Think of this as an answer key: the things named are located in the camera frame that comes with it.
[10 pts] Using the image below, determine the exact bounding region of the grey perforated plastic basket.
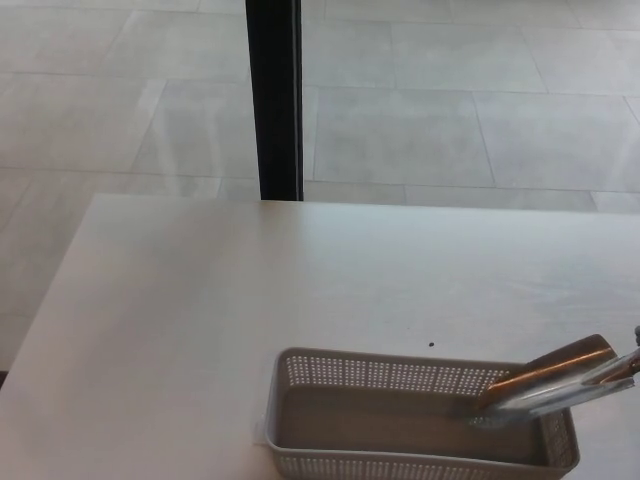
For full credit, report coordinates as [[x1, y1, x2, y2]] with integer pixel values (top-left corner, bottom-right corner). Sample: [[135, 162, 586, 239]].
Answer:
[[263, 346, 582, 480]]

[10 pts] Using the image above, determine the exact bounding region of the black vertical window frame post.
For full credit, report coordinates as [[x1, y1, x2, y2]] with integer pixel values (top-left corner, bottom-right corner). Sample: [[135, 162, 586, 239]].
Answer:
[[244, 0, 306, 202]]

